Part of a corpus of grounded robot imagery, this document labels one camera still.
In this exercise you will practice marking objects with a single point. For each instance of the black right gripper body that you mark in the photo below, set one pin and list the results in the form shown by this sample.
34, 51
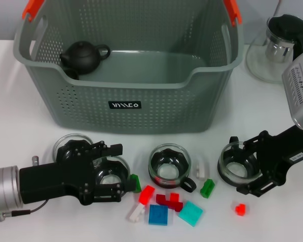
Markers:
277, 156

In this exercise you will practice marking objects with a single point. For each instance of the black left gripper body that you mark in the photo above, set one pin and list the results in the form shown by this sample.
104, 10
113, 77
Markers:
45, 181

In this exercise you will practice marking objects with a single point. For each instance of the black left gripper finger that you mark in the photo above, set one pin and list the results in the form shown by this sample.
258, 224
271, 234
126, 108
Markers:
113, 150
108, 192

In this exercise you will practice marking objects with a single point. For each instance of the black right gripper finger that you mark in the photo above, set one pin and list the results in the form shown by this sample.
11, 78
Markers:
257, 190
255, 142

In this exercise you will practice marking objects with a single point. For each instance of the white toy brick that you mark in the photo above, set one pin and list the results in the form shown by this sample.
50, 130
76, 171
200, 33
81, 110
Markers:
201, 171
135, 213

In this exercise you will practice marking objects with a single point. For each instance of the grey perforated storage basket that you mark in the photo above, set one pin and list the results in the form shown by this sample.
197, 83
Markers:
141, 111

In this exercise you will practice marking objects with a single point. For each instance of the small black clay teacup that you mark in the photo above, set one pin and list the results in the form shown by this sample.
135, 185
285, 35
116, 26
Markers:
72, 74

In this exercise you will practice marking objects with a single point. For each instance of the small red toy brick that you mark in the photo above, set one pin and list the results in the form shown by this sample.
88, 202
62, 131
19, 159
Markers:
240, 209

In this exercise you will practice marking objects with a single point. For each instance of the green toy brick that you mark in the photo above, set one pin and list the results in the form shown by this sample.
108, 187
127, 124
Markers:
207, 189
135, 184

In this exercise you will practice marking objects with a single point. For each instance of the blue flat toy brick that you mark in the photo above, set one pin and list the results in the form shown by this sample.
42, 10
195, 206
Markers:
157, 214

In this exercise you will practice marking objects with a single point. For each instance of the dark red toy brick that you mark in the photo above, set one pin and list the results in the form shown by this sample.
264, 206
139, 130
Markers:
177, 205
162, 199

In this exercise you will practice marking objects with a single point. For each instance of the teal flat toy brick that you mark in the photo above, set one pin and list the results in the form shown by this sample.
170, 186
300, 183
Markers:
190, 213

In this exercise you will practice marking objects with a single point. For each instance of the glass teapot with black lid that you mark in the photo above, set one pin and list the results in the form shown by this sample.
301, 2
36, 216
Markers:
257, 63

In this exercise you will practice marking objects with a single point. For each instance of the black clay teapot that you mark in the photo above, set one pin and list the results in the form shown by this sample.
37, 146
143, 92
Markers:
82, 56

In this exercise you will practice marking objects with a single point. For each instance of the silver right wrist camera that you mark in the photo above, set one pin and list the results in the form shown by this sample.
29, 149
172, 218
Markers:
300, 90

